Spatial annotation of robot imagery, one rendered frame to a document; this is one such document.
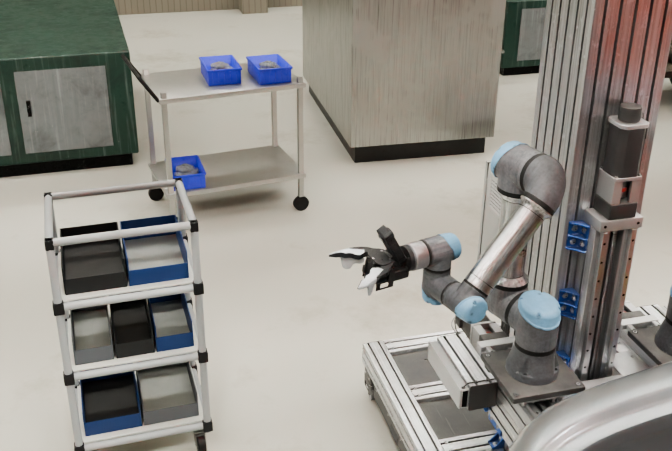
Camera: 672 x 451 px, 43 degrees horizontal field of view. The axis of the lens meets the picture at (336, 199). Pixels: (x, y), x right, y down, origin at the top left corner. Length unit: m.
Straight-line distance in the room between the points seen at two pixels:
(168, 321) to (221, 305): 1.05
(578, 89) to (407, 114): 3.59
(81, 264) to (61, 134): 2.87
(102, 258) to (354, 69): 2.97
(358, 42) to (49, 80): 2.00
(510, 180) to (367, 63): 3.48
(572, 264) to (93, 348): 1.68
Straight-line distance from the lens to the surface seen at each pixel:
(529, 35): 8.11
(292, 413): 3.67
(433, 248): 2.28
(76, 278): 3.07
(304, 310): 4.32
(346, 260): 2.25
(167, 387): 3.54
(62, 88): 5.86
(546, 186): 2.27
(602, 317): 2.70
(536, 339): 2.47
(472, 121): 6.13
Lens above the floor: 2.31
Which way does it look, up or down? 25 degrees down
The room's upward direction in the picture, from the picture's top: 1 degrees clockwise
